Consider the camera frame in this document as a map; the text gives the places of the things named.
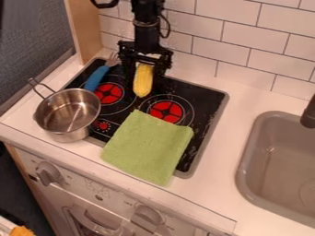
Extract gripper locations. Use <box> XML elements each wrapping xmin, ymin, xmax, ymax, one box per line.
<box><xmin>116</xmin><ymin>40</ymin><xmax>175</xmax><ymax>87</ymax></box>

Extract yellow toy corn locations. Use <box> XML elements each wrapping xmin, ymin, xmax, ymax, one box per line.
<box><xmin>131</xmin><ymin>63</ymin><xmax>156</xmax><ymax>99</ymax></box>

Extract silver pot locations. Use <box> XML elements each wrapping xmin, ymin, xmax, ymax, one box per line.
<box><xmin>27</xmin><ymin>77</ymin><xmax>102</xmax><ymax>144</ymax></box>

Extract toy stove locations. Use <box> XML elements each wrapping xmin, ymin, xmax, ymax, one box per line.
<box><xmin>60</xmin><ymin>56</ymin><xmax>230</xmax><ymax>180</ymax></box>

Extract green cloth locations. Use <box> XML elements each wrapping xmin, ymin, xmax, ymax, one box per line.
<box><xmin>99</xmin><ymin>109</ymin><xmax>196</xmax><ymax>187</ymax></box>

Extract toy sink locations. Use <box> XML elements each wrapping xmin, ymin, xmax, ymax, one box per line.
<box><xmin>235</xmin><ymin>110</ymin><xmax>315</xmax><ymax>229</ymax></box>

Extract tap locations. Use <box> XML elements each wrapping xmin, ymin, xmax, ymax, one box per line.
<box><xmin>298</xmin><ymin>93</ymin><xmax>315</xmax><ymax>130</ymax></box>

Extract yellow toy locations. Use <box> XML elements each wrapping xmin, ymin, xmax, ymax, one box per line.
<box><xmin>8</xmin><ymin>225</ymin><xmax>38</xmax><ymax>236</ymax></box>

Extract blue handled fork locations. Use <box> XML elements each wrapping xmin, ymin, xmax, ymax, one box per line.
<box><xmin>82</xmin><ymin>52</ymin><xmax>121</xmax><ymax>92</ymax></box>

